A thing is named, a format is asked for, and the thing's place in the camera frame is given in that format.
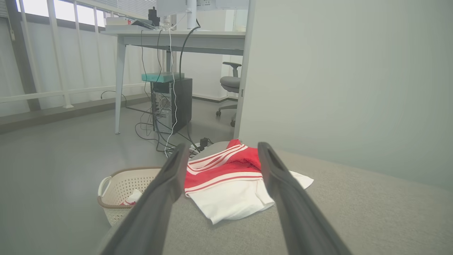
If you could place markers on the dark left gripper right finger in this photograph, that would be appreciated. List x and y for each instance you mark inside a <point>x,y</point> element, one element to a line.
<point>293,209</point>

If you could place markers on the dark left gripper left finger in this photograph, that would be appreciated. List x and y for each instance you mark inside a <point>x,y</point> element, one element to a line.
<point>148,212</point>

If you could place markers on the red and white jersey shirt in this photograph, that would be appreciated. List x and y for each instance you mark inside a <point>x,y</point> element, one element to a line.
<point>226,198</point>

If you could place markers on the white and red garment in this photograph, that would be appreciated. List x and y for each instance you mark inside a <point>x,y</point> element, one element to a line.
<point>132,198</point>

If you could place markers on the beige perforated laundry basket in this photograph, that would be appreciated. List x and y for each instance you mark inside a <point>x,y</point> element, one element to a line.
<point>124,184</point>

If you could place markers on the black plug adapter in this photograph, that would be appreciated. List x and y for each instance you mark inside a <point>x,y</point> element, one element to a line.
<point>204,142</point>

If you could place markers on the black computer tower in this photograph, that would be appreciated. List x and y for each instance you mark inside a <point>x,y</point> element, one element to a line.
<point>182,102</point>

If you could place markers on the teal flat box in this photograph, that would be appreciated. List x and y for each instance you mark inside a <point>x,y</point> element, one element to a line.
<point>162,77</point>

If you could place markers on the grey office chair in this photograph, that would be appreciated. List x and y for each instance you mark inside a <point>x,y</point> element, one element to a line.
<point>230,84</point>

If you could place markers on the light grey partition panel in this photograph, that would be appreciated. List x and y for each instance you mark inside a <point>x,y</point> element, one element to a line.
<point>347,78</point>

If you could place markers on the light grey desk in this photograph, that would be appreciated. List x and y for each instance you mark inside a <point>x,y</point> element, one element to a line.
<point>184,39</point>

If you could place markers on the white railing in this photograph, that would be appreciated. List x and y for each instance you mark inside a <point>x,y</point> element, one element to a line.
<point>56,53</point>

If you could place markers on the stack of books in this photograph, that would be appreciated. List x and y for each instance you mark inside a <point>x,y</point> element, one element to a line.
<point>124,25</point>

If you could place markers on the small black desk device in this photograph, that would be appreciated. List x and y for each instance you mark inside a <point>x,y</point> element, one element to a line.
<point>153,16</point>

